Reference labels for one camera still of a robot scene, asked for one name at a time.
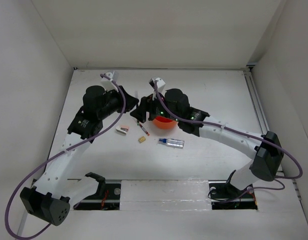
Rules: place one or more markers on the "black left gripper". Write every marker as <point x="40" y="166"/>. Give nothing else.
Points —
<point x="130" y="101"/>

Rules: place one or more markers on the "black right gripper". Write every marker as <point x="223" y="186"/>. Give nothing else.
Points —
<point x="147" y="104"/>

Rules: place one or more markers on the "green pen refill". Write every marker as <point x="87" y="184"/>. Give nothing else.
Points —
<point x="137" y="105"/>

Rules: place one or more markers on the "red pen refill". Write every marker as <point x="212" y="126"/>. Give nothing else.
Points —
<point x="143" y="129"/>

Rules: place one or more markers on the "white pink stapler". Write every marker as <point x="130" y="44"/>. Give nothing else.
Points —
<point x="122" y="129"/>

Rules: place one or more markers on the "yellow deli eraser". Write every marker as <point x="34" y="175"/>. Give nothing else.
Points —
<point x="141" y="139"/>

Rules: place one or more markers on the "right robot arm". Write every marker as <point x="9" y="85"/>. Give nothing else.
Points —
<point x="264" y="150"/>

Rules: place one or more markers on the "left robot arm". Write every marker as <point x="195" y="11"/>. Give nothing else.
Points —
<point x="50" y="198"/>

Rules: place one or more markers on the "orange round divided organizer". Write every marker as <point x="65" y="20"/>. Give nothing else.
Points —
<point x="164" y="123"/>

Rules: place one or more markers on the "blue cap clear glue bottle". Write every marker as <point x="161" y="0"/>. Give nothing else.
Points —
<point x="170" y="142"/>

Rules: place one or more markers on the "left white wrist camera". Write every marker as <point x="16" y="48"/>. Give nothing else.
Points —
<point x="107" y="80"/>

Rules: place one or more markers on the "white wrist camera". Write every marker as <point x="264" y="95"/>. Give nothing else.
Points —
<point x="157" y="83"/>
<point x="107" y="80"/>

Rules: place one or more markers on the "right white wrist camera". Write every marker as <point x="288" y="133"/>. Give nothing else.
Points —
<point x="157" y="83"/>

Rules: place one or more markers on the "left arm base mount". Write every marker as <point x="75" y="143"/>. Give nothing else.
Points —
<point x="106" y="197"/>

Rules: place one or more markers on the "aluminium rail right side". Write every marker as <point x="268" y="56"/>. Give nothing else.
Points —
<point x="255" y="99"/>

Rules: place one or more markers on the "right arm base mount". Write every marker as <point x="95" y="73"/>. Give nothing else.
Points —
<point x="224" y="196"/>

